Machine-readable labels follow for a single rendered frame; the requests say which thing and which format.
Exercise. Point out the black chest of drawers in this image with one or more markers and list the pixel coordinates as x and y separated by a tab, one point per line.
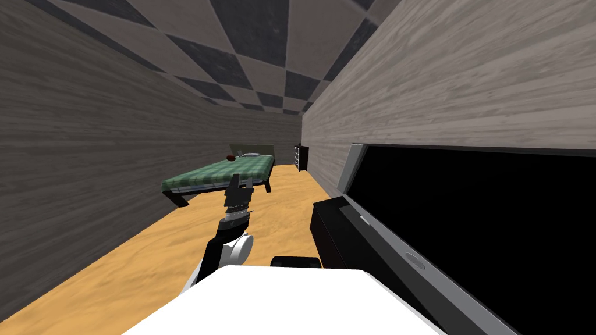
301	157

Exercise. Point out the green plaid bed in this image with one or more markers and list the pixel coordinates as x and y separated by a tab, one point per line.
219	173

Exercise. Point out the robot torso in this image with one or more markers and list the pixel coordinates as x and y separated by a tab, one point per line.
288	302

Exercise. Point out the black television stand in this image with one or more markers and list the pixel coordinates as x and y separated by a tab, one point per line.
335	235

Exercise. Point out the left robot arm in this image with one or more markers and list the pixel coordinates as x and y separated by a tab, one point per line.
226	245

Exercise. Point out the large black television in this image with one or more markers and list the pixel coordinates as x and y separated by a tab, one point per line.
470	232

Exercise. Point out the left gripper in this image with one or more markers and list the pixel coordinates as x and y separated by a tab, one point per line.
238	197

